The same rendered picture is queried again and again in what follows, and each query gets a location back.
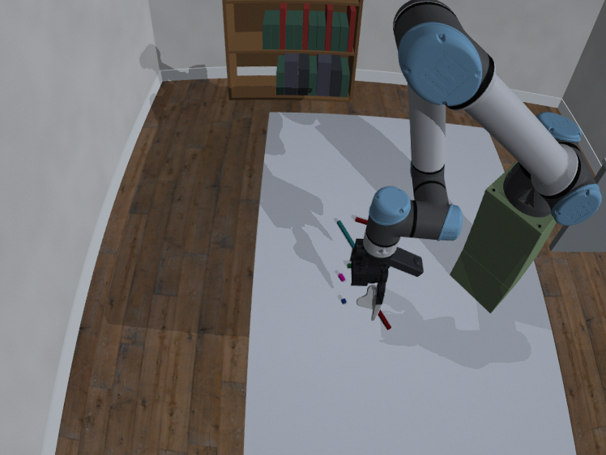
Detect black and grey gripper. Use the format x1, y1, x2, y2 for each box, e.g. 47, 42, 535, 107
350, 239, 394, 321

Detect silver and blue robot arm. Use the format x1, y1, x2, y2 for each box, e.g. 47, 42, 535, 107
363, 0, 602, 277

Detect turquoise rod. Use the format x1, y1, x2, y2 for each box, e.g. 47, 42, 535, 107
337, 220, 355, 248

